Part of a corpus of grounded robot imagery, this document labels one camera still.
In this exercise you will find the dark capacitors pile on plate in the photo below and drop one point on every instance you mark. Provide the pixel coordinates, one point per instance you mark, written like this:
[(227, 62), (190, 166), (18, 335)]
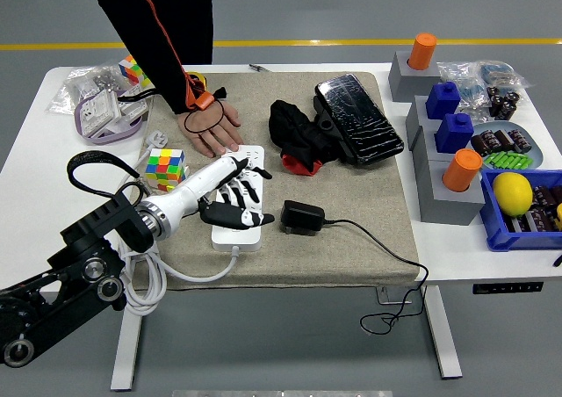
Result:
[(500, 141)]

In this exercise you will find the green batteries pile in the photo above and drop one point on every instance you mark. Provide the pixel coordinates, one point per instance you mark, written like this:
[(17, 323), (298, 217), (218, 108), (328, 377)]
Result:
[(509, 160)]

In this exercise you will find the person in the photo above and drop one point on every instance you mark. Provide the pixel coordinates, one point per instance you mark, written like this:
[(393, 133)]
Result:
[(175, 10)]

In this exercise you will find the purple plastic basket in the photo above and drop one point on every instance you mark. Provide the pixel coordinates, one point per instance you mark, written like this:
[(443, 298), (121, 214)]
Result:
[(107, 138)]

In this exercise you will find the black cloth with red trim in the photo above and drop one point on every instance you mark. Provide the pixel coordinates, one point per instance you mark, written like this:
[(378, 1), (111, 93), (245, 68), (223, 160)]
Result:
[(294, 124)]

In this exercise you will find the colourful puzzle cube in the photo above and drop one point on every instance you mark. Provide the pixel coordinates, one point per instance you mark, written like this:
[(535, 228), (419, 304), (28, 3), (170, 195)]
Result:
[(164, 168), (129, 67)]

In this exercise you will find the person's hand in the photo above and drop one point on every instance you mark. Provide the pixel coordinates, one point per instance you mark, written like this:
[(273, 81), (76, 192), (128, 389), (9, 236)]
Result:
[(215, 129)]

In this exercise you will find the black plastic bracket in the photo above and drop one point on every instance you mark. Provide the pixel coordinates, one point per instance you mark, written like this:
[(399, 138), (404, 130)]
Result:
[(326, 122)]

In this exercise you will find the black table control panel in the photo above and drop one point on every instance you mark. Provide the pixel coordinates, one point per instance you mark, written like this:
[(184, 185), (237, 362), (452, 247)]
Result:
[(507, 288)]

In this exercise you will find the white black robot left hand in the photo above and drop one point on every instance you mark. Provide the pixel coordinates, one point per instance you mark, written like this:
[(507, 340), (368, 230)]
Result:
[(197, 186)]

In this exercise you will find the black wrapped flat box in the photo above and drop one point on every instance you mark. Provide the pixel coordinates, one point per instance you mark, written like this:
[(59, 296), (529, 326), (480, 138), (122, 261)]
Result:
[(355, 116)]

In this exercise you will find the blue plastic bin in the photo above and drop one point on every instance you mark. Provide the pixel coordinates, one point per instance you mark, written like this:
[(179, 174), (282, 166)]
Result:
[(496, 234)]

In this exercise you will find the pale grey plate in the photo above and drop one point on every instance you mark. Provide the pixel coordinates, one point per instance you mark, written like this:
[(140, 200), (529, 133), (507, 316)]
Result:
[(538, 151)]

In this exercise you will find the clear plastic bags of parts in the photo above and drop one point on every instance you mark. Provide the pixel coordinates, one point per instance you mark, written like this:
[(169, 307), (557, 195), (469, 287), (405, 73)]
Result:
[(74, 89)]

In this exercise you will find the yellow lemon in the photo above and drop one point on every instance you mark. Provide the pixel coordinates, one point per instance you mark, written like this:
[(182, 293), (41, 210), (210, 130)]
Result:
[(511, 192)]

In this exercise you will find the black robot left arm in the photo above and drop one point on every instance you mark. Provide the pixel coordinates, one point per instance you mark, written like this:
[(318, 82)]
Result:
[(88, 234)]

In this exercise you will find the grey metal table bracket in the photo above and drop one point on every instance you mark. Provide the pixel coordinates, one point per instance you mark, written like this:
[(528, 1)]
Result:
[(393, 296)]

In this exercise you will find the small yellow object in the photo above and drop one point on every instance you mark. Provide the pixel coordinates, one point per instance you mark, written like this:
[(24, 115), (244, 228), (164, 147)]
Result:
[(559, 217)]

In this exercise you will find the small black object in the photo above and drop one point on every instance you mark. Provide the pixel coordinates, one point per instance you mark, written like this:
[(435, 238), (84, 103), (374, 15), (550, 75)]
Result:
[(558, 260)]

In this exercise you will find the clear bag of blue discs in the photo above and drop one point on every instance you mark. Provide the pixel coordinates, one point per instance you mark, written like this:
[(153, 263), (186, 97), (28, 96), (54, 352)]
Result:
[(498, 72)]

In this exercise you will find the white wall socket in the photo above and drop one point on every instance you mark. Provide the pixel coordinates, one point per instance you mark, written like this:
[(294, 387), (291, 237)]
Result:
[(98, 111), (131, 109)]

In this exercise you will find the grey-brown fabric mat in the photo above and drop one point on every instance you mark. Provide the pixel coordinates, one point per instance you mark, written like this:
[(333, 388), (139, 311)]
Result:
[(329, 221)]

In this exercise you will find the grey block holder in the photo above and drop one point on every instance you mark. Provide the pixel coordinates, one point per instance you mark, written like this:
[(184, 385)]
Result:
[(415, 124), (404, 85), (443, 208), (423, 151)]

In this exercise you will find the person's forearm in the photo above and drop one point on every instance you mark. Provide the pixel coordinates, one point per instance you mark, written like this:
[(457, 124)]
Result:
[(177, 85)]

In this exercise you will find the clear bag of dark capacitors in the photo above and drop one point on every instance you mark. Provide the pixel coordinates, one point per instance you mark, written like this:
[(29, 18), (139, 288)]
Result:
[(502, 103)]

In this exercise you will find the dark capacitors pile in bin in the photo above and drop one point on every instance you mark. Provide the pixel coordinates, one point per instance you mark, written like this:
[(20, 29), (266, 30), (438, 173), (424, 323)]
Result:
[(542, 212)]

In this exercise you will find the white table leg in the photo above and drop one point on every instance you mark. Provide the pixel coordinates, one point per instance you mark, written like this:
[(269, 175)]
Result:
[(443, 340), (125, 348)]

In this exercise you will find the orange cylinder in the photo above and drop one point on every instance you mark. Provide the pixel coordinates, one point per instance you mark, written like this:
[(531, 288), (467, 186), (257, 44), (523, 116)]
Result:
[(422, 52), (461, 171)]

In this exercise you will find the clear bag of blue parts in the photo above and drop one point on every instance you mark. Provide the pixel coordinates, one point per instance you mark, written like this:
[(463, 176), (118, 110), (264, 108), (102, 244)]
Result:
[(470, 94)]

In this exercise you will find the blue block with knob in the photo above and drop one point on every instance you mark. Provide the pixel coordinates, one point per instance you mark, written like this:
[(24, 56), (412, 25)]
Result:
[(454, 135), (441, 103)]

